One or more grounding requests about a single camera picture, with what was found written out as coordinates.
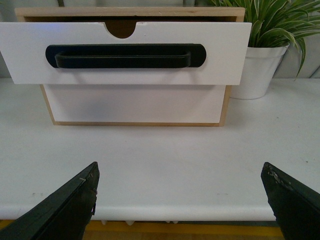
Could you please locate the wooden drawer cabinet frame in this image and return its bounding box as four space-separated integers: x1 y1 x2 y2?
14 6 246 127

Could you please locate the green spider plant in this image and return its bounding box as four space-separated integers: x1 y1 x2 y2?
203 0 320 75

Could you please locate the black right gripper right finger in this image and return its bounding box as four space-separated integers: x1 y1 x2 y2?
260 162 320 240

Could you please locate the white plant pot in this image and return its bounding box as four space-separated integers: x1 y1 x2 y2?
230 44 289 100

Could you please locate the white drawer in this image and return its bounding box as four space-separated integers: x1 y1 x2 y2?
0 21 251 85
41 84 231 126

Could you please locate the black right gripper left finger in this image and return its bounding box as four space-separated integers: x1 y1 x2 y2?
0 161 100 240

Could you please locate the black drawer handle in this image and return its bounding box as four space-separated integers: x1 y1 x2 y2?
45 43 207 69

